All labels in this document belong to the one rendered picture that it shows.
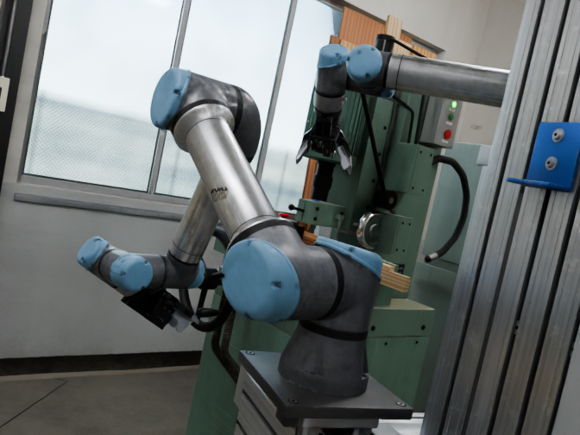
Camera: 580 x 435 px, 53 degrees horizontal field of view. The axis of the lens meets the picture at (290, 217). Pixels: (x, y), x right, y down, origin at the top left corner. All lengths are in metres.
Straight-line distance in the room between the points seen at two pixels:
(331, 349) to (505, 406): 0.26
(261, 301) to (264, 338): 0.88
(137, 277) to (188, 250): 0.12
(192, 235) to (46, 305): 1.63
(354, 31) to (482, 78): 2.28
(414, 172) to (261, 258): 1.05
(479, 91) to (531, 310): 0.56
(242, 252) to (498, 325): 0.37
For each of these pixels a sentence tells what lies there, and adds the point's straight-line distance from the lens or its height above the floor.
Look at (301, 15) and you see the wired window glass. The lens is 3.40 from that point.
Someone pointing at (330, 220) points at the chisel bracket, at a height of 1.02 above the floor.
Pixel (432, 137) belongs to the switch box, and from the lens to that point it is 1.88.
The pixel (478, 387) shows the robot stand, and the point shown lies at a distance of 0.89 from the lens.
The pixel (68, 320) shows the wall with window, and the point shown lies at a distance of 2.88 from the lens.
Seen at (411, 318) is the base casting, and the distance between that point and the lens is 1.89.
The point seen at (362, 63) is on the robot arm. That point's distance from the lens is 1.25.
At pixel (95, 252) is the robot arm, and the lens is 1.33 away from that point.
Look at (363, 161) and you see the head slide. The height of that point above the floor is 1.22.
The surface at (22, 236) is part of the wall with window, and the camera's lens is 2.71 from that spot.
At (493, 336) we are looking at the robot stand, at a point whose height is 0.98.
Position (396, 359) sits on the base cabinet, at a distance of 1.90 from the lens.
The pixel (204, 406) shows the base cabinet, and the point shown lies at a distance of 1.96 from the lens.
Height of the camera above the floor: 1.14
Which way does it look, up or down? 4 degrees down
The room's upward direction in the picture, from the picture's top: 12 degrees clockwise
